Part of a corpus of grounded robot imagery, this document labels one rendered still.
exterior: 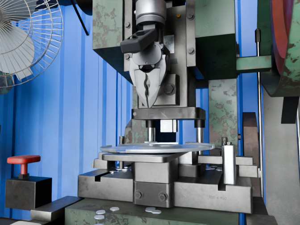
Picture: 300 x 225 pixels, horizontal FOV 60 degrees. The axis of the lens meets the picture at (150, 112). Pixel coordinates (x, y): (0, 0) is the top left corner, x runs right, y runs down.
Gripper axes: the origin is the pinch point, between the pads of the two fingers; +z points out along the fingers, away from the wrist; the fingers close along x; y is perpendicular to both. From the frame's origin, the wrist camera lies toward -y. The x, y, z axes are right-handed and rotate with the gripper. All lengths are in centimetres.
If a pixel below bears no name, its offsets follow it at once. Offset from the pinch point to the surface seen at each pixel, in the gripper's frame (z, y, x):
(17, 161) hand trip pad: 14.3, -6.0, 31.7
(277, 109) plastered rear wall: -8, 135, -45
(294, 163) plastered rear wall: 28, 136, -54
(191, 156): 13.7, 15.6, -7.4
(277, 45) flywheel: -23, 42, -33
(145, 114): 2.0, 13.0, 5.1
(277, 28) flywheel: -31, 47, -34
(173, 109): 0.8, 13.0, -3.1
